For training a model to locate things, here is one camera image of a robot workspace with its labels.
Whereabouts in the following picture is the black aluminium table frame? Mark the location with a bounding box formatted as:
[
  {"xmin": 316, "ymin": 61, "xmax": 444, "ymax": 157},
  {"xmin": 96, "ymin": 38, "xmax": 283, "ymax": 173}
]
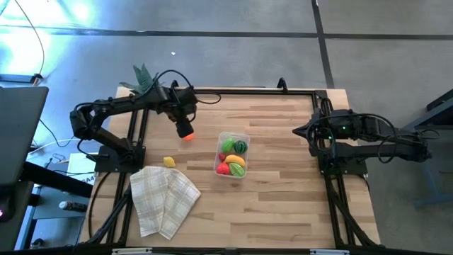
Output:
[{"xmin": 79, "ymin": 86, "xmax": 382, "ymax": 249}]

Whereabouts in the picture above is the white paper sheet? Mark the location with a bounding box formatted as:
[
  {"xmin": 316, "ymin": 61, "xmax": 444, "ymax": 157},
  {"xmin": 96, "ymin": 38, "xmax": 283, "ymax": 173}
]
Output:
[{"xmin": 67, "ymin": 152, "xmax": 103, "ymax": 185}]

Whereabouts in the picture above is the light green toy leaf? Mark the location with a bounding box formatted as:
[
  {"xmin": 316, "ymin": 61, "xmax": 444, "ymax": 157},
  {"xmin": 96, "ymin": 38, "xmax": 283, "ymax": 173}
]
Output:
[{"xmin": 229, "ymin": 162, "xmax": 246, "ymax": 178}]

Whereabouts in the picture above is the clear plastic tupperware container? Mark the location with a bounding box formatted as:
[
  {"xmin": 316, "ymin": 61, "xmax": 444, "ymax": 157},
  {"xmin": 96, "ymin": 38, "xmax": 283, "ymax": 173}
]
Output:
[{"xmin": 213, "ymin": 131, "xmax": 251, "ymax": 179}]

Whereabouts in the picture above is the white table edge bracket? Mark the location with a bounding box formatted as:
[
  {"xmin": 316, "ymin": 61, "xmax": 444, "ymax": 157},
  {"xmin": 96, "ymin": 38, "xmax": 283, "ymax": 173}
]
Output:
[
  {"xmin": 112, "ymin": 247, "xmax": 153, "ymax": 255},
  {"xmin": 310, "ymin": 249, "xmax": 350, "ymax": 255}
]

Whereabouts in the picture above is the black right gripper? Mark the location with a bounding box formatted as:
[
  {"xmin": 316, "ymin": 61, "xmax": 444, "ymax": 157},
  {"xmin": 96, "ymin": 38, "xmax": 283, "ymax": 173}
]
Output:
[{"xmin": 292, "ymin": 109, "xmax": 337, "ymax": 157}]

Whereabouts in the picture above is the dark bottle white cap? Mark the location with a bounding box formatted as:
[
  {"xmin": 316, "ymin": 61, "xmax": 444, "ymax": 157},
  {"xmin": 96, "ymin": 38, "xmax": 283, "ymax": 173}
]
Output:
[{"xmin": 58, "ymin": 200, "xmax": 88, "ymax": 213}]

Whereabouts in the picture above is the green oval fruit toy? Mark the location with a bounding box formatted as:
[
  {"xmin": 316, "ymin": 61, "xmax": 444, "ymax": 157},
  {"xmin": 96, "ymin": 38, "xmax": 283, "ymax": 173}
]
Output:
[{"xmin": 221, "ymin": 137, "xmax": 236, "ymax": 154}]

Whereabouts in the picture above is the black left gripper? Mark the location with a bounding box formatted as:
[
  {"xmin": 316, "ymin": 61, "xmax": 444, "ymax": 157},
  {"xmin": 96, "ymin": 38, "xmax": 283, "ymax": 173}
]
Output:
[{"xmin": 157, "ymin": 87, "xmax": 198, "ymax": 138}]

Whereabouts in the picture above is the beige plaid cloth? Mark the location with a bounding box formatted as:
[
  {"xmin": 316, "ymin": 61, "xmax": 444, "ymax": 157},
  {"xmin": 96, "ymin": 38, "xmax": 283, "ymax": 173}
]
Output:
[{"xmin": 129, "ymin": 165, "xmax": 202, "ymax": 241}]

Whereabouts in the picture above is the yellow banana toy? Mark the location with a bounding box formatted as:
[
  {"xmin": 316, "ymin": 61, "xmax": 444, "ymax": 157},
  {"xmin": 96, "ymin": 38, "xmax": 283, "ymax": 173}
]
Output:
[{"xmin": 223, "ymin": 154, "xmax": 246, "ymax": 168}]

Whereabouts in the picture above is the small potted green plant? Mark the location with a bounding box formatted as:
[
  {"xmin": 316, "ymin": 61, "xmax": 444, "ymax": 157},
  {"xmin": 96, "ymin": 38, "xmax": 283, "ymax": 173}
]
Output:
[{"xmin": 118, "ymin": 62, "xmax": 160, "ymax": 95}]

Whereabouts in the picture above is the blue-legged work table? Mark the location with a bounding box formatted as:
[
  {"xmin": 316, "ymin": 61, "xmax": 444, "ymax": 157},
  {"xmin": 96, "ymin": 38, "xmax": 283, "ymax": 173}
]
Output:
[{"xmin": 403, "ymin": 88, "xmax": 453, "ymax": 210}]

